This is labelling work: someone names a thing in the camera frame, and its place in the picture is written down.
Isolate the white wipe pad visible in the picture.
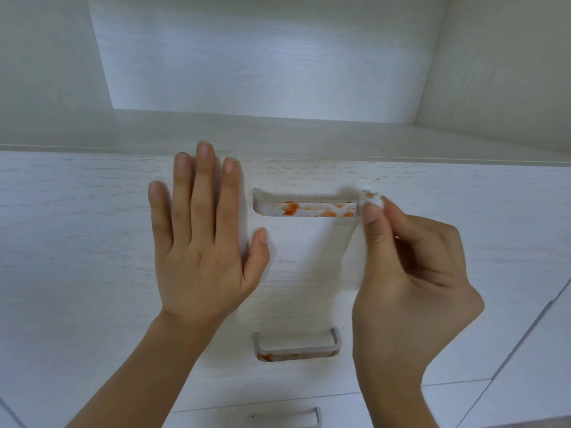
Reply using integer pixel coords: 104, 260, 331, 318
341, 189, 387, 292

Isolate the person's left hand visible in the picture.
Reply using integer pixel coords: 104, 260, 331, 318
148, 141, 271, 342

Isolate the white cabinet door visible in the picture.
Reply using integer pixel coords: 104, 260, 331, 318
0, 396, 23, 428
457, 280, 571, 428

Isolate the white wooden cabinet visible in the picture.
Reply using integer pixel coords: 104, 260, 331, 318
0, 0, 571, 428

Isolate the drawer handle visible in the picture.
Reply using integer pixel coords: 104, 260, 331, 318
249, 406, 323, 428
253, 187, 360, 219
253, 327, 342, 363

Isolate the person's right hand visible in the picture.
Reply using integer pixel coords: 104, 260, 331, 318
352, 196, 486, 388

